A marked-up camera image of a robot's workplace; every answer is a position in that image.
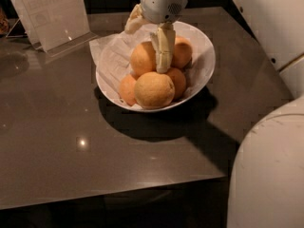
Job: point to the white ceramic bowl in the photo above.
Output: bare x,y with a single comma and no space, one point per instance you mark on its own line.
198,72

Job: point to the brown object at left edge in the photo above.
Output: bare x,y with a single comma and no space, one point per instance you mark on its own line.
4,23

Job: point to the clear acrylic sign holder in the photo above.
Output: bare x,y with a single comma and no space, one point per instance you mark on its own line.
54,26

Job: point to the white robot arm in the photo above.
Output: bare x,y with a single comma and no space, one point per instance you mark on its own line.
267,180

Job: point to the front yellowish orange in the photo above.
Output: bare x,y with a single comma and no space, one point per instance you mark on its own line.
153,90

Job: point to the white paper liner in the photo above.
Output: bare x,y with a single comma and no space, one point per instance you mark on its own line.
111,55

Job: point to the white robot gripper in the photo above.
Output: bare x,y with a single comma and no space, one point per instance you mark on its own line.
161,4

